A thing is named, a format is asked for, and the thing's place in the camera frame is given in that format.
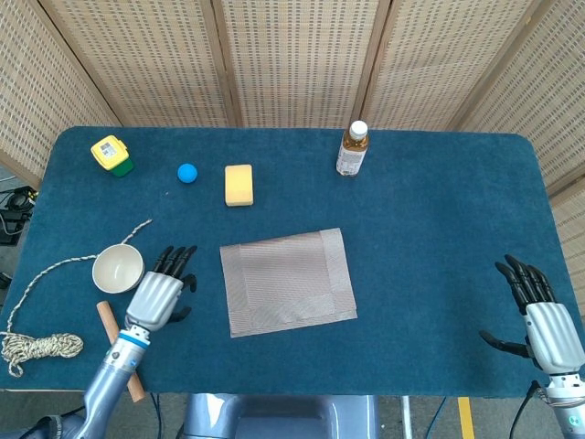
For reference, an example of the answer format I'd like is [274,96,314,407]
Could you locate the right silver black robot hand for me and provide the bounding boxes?
[478,253,585,377]

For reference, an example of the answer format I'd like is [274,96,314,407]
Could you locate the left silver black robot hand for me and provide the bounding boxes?
[123,245,198,333]

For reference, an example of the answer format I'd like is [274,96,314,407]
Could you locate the white bowl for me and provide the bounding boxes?
[91,243,146,294]

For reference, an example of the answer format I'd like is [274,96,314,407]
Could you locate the brown woven placemat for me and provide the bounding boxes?
[218,227,359,339]

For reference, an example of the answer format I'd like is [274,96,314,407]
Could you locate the wooden rolling stick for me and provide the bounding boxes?
[95,300,147,403]

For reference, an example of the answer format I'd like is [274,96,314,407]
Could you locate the yellow sponge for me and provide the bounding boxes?
[224,164,254,209]

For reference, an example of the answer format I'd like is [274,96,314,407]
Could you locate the green container with yellow lid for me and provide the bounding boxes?
[90,134,135,178]

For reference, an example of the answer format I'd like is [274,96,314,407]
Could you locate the grey-blue robot torso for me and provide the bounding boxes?
[175,392,380,439]

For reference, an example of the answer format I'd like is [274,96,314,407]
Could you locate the blue carpet table cover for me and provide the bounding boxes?
[0,126,585,398]

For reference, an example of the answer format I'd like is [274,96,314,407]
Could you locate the tea bottle with white cap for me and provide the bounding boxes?
[335,120,370,178]

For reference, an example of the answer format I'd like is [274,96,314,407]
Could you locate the woven bamboo folding screen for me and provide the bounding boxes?
[0,0,585,316]

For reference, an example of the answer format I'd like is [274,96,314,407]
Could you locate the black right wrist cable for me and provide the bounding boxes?
[510,380,541,439]

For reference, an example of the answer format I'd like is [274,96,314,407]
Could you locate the blue cable under table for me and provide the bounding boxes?
[428,395,448,439]
[148,391,164,439]

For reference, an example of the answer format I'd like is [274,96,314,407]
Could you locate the white braided rope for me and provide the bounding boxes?
[0,219,154,379]

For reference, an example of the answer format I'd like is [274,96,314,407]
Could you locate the black floor cables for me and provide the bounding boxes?
[0,185,37,246]

